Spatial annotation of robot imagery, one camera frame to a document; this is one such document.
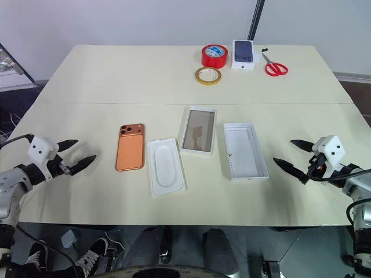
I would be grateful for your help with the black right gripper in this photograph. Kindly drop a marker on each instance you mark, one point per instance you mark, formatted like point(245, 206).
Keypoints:
point(316, 168)

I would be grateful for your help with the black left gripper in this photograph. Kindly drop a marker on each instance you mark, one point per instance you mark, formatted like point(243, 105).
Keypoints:
point(56, 168)

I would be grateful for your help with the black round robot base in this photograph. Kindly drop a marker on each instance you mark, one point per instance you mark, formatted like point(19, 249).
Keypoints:
point(174, 272)

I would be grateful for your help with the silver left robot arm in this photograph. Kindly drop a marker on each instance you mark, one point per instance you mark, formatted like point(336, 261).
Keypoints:
point(11, 185)

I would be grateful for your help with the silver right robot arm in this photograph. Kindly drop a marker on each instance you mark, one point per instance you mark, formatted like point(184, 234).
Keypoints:
point(358, 188)

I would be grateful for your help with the white box base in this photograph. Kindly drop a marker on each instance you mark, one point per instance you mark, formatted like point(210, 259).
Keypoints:
point(246, 153)

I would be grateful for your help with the white box lid with card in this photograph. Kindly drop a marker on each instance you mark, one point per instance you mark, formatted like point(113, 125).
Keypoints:
point(199, 131)

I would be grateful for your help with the closed blue-print phone box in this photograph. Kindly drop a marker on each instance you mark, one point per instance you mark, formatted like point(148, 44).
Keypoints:
point(243, 53)

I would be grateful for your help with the orange smartphone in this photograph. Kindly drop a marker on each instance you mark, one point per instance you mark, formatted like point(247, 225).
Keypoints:
point(130, 150)

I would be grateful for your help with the grey power adapter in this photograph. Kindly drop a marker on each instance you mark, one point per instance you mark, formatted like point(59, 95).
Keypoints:
point(69, 238)

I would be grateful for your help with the white moulded insert tray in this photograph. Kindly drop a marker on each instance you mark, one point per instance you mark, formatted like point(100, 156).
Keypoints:
point(165, 168)

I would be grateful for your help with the black white-laced sneaker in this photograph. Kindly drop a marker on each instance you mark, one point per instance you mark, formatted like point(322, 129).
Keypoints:
point(37, 256)
point(92, 255)

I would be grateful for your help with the small black clip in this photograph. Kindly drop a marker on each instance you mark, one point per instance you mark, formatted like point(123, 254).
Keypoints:
point(264, 49)

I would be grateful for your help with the dark rounded robot foot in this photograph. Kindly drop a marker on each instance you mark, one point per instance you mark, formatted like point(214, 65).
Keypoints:
point(220, 252)

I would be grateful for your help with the yellow tape roll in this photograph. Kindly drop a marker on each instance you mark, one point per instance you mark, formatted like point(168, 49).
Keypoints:
point(200, 79)

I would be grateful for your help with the red tape roll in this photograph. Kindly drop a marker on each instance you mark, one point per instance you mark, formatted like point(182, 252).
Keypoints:
point(214, 60)

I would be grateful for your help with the black metal pole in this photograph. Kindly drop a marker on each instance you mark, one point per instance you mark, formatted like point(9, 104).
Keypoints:
point(255, 20)

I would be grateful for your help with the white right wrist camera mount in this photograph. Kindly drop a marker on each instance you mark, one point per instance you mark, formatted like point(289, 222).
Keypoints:
point(330, 149)

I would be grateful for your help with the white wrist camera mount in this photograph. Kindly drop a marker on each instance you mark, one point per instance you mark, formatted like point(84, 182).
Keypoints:
point(40, 150)
point(330, 149)

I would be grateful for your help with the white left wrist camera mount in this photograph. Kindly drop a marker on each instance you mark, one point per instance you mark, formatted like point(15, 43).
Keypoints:
point(40, 150)

